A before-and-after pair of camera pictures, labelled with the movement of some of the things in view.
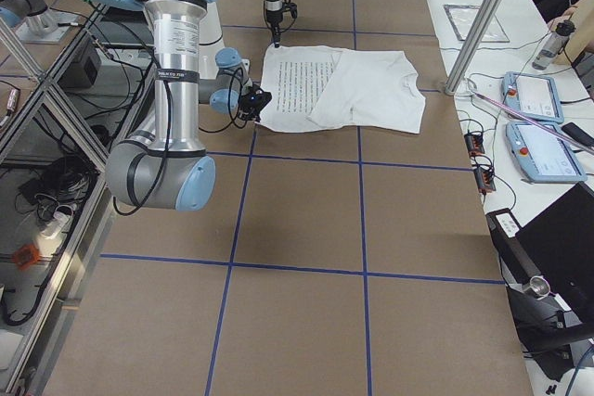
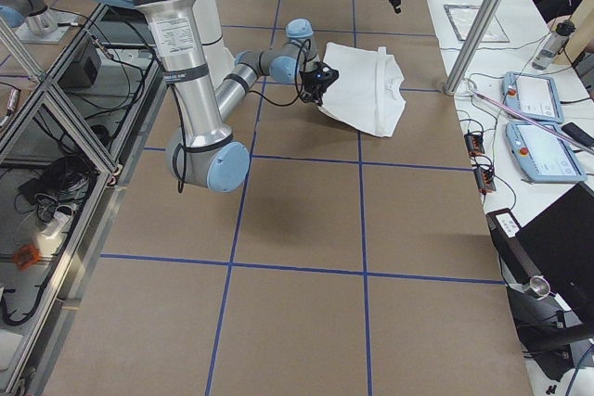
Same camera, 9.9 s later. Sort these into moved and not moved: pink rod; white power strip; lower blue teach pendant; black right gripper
Moved: black right gripper
Not moved: white power strip; pink rod; lower blue teach pendant
